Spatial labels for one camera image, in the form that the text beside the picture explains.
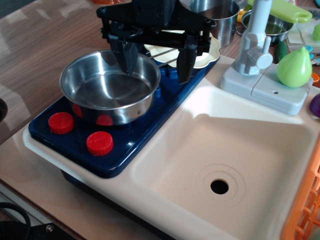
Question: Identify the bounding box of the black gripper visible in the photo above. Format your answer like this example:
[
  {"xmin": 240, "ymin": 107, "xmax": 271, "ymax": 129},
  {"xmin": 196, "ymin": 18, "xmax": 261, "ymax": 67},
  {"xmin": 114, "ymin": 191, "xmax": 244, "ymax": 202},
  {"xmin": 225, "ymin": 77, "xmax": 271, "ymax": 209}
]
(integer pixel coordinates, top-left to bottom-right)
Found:
[{"xmin": 96, "ymin": 0, "xmax": 216, "ymax": 84}]

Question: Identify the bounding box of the small steel frying pan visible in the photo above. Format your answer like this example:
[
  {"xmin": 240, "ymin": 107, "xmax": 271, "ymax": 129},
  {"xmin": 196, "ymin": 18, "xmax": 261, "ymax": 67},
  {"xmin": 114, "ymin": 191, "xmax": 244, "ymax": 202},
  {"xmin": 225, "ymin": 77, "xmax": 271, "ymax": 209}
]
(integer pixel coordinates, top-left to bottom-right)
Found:
[{"xmin": 59, "ymin": 50, "xmax": 161, "ymax": 126}]

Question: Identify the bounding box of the red stove knob right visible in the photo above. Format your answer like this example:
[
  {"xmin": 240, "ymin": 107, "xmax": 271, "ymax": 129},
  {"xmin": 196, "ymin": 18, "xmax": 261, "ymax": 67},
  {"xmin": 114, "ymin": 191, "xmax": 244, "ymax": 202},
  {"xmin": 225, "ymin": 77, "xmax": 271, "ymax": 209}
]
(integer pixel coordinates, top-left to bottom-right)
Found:
[{"xmin": 86, "ymin": 131, "xmax": 114, "ymax": 156}]

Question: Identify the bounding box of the red stove knob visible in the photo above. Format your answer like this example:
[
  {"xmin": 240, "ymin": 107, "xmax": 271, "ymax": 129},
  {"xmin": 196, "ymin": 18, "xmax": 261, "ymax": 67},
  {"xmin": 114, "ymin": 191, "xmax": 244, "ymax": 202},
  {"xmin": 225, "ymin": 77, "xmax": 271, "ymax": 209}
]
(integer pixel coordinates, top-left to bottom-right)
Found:
[
  {"xmin": 86, "ymin": 131, "xmax": 114, "ymax": 156},
  {"xmin": 48, "ymin": 112, "xmax": 75, "ymax": 135}
]

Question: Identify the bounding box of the dark blue toy stove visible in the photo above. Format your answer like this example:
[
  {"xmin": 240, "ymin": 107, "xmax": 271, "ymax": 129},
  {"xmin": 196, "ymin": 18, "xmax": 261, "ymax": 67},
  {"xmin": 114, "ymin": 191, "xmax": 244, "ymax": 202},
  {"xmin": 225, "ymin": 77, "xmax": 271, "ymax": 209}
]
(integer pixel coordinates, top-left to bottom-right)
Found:
[{"xmin": 28, "ymin": 45, "xmax": 217, "ymax": 178}]

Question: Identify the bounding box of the red stove knob left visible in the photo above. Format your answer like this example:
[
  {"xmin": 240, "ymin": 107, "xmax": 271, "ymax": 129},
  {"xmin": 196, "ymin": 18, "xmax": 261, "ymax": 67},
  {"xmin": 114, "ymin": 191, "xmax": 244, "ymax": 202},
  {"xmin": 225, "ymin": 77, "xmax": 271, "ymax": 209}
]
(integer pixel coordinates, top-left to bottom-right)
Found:
[{"xmin": 48, "ymin": 112, "xmax": 75, "ymax": 135}]

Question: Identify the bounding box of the cream toy sink unit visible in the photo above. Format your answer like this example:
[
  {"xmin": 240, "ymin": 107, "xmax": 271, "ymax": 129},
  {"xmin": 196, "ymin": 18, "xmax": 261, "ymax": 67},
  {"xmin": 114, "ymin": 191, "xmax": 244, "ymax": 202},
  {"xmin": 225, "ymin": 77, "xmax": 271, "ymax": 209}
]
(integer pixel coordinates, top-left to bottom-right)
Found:
[{"xmin": 22, "ymin": 56, "xmax": 320, "ymax": 240}]

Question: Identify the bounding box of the cream scalloped plastic plate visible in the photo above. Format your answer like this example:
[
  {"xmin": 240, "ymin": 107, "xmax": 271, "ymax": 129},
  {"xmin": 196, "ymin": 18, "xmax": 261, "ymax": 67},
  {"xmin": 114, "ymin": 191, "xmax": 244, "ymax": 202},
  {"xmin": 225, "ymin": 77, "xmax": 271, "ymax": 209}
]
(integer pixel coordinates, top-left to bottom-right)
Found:
[{"xmin": 144, "ymin": 33, "xmax": 221, "ymax": 69}]

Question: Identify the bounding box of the orange transparent plastic pot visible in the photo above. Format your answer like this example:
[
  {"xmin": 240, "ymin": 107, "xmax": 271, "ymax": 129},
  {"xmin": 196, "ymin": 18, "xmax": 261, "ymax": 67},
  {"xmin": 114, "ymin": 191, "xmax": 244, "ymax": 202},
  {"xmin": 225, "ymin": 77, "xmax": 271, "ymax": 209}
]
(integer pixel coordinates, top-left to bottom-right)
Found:
[{"xmin": 92, "ymin": 0, "xmax": 120, "ymax": 5}]

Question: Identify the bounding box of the tall steel pot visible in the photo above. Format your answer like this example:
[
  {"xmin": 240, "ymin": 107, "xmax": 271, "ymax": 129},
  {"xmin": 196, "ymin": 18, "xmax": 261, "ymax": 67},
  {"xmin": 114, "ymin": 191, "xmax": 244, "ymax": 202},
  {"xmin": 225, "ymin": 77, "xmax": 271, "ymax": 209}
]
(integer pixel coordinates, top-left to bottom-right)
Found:
[{"xmin": 189, "ymin": 0, "xmax": 241, "ymax": 48}]

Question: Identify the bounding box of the grey toy faucet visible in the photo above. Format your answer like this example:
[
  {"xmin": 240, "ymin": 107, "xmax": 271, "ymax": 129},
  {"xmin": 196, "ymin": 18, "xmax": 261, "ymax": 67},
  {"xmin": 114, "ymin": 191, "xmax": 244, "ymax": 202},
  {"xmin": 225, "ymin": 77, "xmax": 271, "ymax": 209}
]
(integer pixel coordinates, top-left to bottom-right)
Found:
[{"xmin": 220, "ymin": 9, "xmax": 313, "ymax": 116}]

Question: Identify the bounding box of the green toy cucumber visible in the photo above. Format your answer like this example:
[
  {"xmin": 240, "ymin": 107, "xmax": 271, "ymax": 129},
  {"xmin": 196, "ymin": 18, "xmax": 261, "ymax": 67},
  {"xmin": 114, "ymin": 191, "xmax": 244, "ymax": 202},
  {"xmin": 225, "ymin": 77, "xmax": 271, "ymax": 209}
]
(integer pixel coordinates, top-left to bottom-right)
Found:
[{"xmin": 275, "ymin": 41, "xmax": 288, "ymax": 64}]

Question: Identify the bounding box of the lime green cutting board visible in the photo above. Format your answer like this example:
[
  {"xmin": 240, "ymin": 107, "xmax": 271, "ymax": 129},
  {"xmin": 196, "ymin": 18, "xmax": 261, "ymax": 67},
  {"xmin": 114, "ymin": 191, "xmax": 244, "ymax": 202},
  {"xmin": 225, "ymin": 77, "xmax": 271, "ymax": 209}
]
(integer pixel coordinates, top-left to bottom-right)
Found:
[{"xmin": 247, "ymin": 0, "xmax": 313, "ymax": 24}]

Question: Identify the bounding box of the light green plastic pear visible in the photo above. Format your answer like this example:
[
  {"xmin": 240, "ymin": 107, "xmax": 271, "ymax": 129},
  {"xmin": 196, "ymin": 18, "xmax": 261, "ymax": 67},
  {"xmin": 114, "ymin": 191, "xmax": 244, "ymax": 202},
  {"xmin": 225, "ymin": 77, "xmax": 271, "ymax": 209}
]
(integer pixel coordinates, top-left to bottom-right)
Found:
[{"xmin": 276, "ymin": 47, "xmax": 312, "ymax": 88}]

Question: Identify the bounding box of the orange toy cup right edge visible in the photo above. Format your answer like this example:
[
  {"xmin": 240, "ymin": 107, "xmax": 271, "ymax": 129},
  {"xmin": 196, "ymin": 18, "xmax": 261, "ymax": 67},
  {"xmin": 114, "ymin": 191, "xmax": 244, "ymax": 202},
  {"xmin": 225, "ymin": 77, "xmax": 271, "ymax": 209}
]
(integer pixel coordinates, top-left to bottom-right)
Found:
[{"xmin": 311, "ymin": 72, "xmax": 320, "ymax": 88}]

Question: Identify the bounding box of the green toy vegetable top right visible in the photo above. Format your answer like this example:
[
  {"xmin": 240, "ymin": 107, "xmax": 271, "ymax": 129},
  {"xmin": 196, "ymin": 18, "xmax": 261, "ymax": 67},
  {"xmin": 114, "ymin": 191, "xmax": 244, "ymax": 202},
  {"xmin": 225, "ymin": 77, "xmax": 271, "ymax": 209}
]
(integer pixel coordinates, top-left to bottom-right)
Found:
[{"xmin": 312, "ymin": 24, "xmax": 320, "ymax": 41}]

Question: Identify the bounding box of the black round object left edge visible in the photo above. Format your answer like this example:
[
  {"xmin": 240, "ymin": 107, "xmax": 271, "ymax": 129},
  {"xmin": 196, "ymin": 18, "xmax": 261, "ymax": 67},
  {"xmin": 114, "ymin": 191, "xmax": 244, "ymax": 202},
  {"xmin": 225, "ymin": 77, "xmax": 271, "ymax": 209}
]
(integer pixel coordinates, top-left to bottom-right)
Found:
[{"xmin": 0, "ymin": 98, "xmax": 8, "ymax": 122}]

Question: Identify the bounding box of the purple toy eggplant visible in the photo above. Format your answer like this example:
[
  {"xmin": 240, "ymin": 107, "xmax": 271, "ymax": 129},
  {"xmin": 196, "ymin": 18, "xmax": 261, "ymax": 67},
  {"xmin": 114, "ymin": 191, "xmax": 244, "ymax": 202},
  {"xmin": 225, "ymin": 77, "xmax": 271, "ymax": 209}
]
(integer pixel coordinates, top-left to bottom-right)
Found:
[{"xmin": 309, "ymin": 93, "xmax": 320, "ymax": 118}]

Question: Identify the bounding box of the orange plastic dish rack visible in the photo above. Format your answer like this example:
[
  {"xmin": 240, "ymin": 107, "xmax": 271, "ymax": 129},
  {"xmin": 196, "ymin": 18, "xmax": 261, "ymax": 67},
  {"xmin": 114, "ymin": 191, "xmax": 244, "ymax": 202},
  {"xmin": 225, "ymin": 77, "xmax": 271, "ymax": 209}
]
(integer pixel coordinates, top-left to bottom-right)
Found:
[{"xmin": 280, "ymin": 143, "xmax": 320, "ymax": 240}]

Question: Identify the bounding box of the black metal bracket with screw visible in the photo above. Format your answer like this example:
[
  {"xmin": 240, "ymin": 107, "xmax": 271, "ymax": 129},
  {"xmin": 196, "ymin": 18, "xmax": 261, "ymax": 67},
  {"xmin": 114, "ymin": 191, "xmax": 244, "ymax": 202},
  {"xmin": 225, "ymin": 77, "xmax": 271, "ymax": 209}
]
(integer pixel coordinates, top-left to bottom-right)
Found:
[{"xmin": 27, "ymin": 223, "xmax": 75, "ymax": 240}]

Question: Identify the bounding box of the black cable bottom left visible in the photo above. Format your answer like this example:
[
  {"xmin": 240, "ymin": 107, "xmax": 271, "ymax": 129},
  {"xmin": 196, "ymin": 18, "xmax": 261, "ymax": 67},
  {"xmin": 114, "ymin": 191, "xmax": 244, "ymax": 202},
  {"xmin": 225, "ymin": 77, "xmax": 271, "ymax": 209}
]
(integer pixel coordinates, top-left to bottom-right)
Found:
[{"xmin": 0, "ymin": 202, "xmax": 31, "ymax": 240}]

